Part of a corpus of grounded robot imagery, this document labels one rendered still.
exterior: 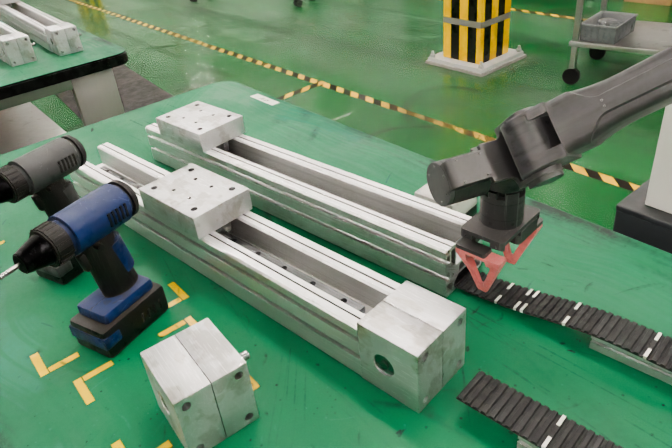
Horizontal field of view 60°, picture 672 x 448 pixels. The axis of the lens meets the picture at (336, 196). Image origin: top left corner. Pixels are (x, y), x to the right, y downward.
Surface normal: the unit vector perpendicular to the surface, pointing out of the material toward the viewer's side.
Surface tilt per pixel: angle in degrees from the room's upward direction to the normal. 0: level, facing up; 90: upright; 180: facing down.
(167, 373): 0
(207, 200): 0
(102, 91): 90
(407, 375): 90
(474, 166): 44
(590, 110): 64
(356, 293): 90
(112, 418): 0
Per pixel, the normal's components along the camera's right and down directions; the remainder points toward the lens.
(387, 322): -0.09, -0.85
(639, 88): -0.62, 0.03
